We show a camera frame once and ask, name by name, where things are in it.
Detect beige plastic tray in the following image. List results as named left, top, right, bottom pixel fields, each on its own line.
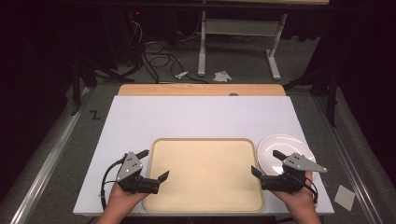
left=142, top=137, right=266, bottom=214

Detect black metal stand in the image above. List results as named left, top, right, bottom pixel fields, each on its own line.
left=70, top=57, right=98, bottom=117
left=282, top=66, right=340, bottom=128

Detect person's right hand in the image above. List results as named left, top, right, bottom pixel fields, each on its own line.
left=270, top=171, right=317, bottom=210

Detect white round plate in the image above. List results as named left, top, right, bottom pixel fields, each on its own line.
left=256, top=133, right=318, bottom=182

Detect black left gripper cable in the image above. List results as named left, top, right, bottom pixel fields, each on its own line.
left=99, top=158, right=126, bottom=211

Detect white table cover board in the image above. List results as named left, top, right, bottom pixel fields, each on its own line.
left=72, top=94, right=336, bottom=217

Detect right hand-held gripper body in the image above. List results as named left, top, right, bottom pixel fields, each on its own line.
left=260, top=151, right=329, bottom=194

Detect white metal desk frame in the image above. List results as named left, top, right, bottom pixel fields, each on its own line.
left=197, top=10, right=289, bottom=82

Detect crumpled white paper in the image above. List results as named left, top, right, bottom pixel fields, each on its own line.
left=212, top=70, right=233, bottom=84

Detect white square paper sheet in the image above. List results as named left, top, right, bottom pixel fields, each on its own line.
left=333, top=184, right=357, bottom=212

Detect person's left hand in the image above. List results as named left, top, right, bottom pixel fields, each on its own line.
left=106, top=182, right=150, bottom=210

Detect metal floor rail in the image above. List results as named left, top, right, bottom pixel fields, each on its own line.
left=8, top=88, right=92, bottom=224
left=313, top=95, right=385, bottom=224

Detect wooden table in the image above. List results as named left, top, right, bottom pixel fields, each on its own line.
left=118, top=83, right=287, bottom=97

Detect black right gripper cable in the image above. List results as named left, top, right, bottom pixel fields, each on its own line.
left=305, top=176, right=319, bottom=205

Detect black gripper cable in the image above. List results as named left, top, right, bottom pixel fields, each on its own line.
left=305, top=176, right=319, bottom=205
left=99, top=158, right=126, bottom=211

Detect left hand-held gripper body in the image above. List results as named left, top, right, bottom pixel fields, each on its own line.
left=116, top=150, right=162, bottom=195

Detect black floor cables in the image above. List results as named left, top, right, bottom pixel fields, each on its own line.
left=140, top=39, right=210, bottom=85

